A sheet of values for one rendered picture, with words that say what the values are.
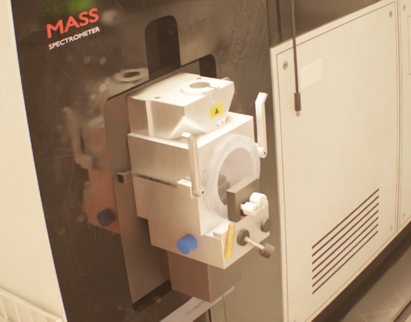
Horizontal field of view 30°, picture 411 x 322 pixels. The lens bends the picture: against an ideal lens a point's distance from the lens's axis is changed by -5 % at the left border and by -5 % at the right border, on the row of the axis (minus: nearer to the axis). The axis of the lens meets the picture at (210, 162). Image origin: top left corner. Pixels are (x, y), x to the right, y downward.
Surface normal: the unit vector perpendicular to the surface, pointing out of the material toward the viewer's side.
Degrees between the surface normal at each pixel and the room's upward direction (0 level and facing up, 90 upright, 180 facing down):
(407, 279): 0
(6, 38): 90
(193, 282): 90
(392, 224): 90
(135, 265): 90
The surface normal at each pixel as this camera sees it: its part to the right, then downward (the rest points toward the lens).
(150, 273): 0.79, 0.18
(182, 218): -0.61, 0.37
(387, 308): -0.08, -0.91
